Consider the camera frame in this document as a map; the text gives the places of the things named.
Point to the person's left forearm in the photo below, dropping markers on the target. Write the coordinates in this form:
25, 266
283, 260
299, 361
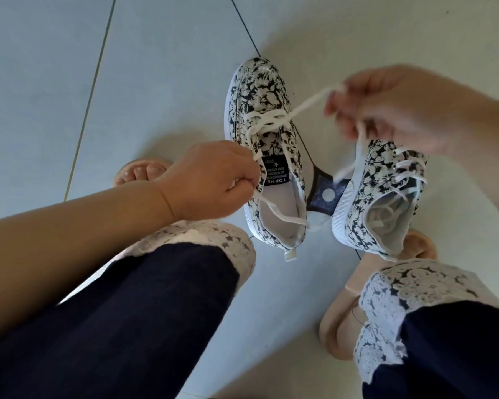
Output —
66, 257

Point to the person's left leg navy trousers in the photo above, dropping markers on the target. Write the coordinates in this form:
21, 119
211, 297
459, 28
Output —
116, 328

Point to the person's right leg navy trousers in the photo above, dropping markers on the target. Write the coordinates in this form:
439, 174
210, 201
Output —
449, 344

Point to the pink slipper with green charm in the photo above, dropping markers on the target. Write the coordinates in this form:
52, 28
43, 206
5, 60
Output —
337, 332

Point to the person's right hand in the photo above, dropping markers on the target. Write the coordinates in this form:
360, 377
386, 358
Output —
403, 108

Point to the person's leg navy trousers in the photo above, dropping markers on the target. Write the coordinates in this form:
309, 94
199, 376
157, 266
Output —
449, 344
116, 328

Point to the bright white shoelace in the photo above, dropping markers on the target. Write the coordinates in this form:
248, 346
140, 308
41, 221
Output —
307, 101
407, 164

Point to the pink slipper with white charms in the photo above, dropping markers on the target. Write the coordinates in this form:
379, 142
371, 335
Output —
139, 170

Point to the floral sneaker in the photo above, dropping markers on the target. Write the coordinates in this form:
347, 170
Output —
370, 174
253, 87

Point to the person's left hand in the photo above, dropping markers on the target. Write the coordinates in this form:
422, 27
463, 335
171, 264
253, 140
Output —
208, 182

